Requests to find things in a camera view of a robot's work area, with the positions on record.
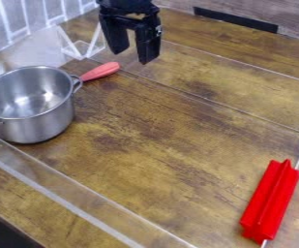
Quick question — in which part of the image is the red plastic bracket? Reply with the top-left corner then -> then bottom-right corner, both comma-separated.
239,159 -> 299,245

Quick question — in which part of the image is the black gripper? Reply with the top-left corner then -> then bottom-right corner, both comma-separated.
96,0 -> 162,65

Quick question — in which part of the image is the silver metal pot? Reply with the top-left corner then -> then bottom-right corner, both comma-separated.
0,66 -> 83,143

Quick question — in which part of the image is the clear acrylic triangle stand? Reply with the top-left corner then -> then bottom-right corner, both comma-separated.
56,24 -> 107,60

